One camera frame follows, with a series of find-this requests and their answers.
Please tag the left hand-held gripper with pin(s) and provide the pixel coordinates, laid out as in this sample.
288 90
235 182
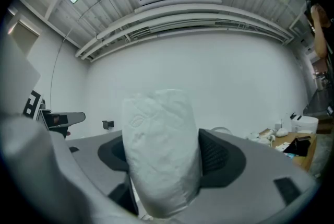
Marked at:
18 82

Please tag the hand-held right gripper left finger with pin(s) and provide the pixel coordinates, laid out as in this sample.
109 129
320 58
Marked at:
94 165

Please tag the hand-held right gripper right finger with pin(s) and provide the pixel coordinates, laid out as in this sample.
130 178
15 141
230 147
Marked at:
250 181

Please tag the black toilet paper holder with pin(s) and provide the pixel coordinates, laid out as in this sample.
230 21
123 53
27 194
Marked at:
108 124

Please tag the white new toilet paper roll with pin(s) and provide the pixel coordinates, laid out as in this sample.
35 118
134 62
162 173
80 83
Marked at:
161 155

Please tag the pile of white items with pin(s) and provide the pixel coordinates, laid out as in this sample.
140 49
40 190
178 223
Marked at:
261 135

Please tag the black pouch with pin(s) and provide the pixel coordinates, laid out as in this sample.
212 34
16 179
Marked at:
297 147

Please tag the wooden side table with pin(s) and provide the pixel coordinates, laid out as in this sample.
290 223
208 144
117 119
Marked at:
300 150

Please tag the white curved chair back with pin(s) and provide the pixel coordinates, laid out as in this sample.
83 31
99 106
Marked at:
221 129

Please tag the white round appliance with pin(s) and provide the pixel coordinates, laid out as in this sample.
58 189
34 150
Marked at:
305 125

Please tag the white framed door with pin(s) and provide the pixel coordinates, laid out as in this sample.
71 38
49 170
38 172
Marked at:
24 35

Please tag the white ceiling pipes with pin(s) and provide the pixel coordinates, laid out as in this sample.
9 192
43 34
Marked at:
182 24

